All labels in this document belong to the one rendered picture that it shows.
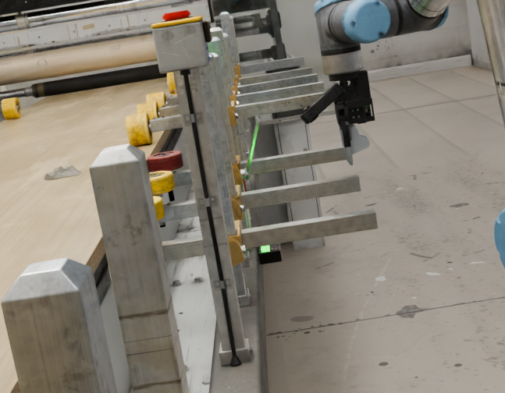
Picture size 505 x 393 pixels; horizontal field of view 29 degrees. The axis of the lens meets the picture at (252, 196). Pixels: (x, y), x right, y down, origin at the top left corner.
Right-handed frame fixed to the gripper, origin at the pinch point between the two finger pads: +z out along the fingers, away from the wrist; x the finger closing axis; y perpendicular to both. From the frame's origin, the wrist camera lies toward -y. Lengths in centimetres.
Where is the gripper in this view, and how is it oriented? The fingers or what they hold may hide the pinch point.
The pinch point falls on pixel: (347, 160)
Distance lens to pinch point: 225.2
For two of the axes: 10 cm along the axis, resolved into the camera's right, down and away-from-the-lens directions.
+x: 0.0, -2.1, 9.8
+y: 9.9, -1.6, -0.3
